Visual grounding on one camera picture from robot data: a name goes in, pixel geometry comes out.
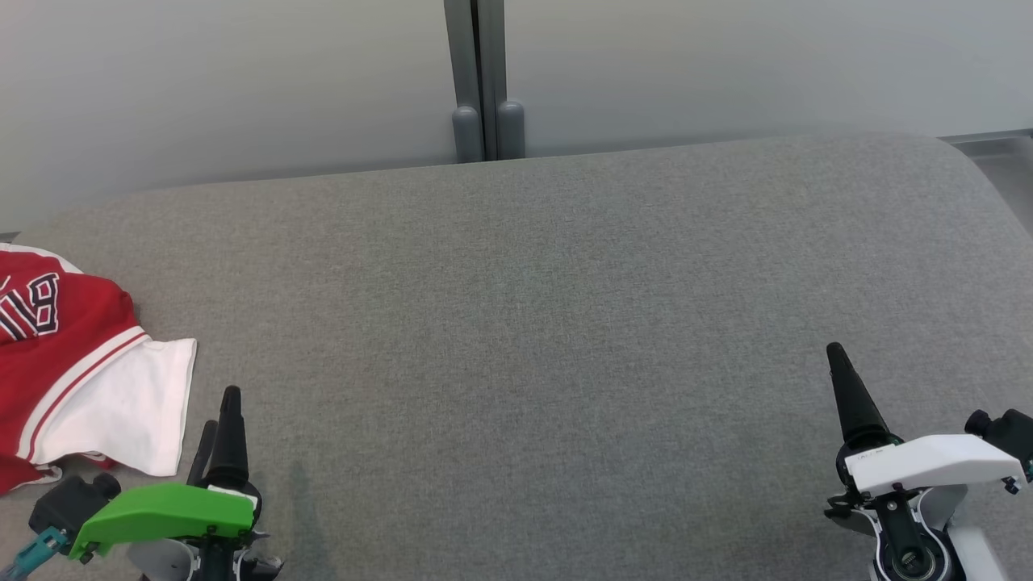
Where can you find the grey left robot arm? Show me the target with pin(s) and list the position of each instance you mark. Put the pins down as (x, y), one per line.
(157, 561)

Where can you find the red and white jersey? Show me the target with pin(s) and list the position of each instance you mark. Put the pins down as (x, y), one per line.
(73, 363)

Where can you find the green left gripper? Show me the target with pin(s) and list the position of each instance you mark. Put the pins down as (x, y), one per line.
(169, 508)

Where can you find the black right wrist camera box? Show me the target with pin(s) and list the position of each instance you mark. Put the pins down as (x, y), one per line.
(1013, 432)

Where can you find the grey fabric sofa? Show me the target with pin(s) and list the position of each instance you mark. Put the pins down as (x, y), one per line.
(524, 339)

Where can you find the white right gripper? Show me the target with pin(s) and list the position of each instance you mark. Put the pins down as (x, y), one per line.
(928, 464)

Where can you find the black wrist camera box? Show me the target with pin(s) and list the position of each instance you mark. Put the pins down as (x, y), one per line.
(1013, 432)
(69, 500)

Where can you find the grey floor rail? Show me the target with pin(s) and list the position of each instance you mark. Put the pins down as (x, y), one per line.
(997, 139)

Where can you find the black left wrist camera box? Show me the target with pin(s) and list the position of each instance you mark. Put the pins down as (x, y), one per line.
(69, 500)

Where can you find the grey partition post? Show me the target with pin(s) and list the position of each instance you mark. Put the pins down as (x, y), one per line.
(466, 81)
(508, 81)

